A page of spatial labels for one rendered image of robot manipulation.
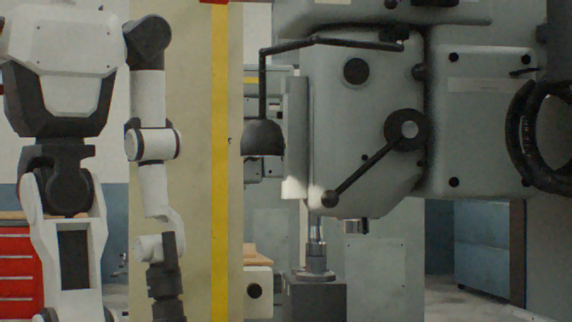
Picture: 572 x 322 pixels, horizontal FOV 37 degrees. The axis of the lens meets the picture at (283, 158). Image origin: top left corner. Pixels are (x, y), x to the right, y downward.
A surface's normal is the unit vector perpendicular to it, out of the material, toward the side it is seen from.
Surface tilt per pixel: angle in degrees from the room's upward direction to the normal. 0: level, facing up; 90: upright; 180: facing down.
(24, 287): 90
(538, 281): 90
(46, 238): 68
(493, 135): 90
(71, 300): 79
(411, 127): 90
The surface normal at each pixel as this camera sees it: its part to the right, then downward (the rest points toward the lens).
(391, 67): 0.21, -0.01
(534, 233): -0.98, 0.00
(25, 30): -0.24, -0.10
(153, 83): 0.53, 0.00
